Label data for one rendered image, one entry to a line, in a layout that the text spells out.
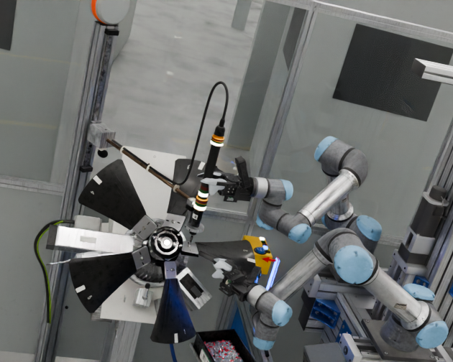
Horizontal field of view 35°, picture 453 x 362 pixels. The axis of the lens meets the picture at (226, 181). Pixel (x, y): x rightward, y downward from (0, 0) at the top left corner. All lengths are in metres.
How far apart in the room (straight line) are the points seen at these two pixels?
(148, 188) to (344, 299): 0.96
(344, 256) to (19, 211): 1.62
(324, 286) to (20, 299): 1.47
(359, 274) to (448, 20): 3.14
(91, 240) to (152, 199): 0.34
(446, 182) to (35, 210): 1.79
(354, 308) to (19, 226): 1.54
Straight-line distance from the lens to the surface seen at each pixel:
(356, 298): 3.17
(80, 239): 2.69
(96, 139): 2.95
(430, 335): 2.60
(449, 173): 2.90
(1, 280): 3.57
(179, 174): 2.73
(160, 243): 2.56
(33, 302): 3.63
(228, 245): 2.73
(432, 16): 5.20
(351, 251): 2.34
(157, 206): 2.88
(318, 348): 2.24
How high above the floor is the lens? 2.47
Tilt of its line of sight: 23 degrees down
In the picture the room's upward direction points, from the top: 15 degrees clockwise
